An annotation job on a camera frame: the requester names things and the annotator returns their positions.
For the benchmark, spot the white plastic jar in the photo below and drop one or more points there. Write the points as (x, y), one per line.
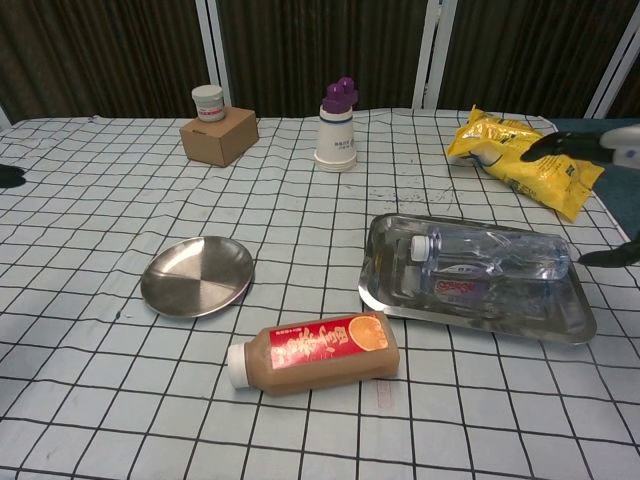
(208, 105)

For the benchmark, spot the white black checkered tablecloth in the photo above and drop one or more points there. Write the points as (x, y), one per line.
(100, 400)

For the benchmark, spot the yellow snack bag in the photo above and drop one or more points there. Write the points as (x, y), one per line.
(500, 140)

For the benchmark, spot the round steel plate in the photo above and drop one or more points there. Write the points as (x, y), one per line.
(200, 280)

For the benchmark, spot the small cardboard box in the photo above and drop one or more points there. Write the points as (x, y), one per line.
(220, 140)

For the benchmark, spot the purple plastic toy block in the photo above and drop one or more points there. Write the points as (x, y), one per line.
(339, 97)

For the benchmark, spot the brown drink bottle red label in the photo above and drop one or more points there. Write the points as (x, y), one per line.
(325, 365)

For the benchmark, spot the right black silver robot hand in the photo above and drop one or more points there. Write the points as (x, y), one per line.
(565, 145)

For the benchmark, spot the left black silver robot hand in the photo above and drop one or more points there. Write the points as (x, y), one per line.
(10, 176)

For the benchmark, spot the clear plastic water bottle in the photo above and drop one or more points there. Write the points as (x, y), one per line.
(500, 255)

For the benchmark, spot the upturned white paper cup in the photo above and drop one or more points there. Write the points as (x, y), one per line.
(335, 145)

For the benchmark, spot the rectangular steel tray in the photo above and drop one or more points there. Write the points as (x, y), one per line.
(550, 316)

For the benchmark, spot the brown partition panel white frame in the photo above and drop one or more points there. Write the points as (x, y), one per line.
(320, 45)
(100, 55)
(634, 100)
(525, 55)

